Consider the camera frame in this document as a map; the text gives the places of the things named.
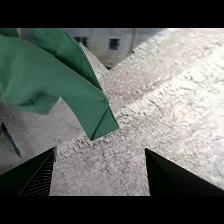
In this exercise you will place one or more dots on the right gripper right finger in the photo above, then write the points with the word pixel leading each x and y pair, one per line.
pixel 173 180

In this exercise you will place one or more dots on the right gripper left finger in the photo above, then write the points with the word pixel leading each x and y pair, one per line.
pixel 35 176

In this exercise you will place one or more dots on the green T-shirt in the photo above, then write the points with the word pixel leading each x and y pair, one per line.
pixel 40 76

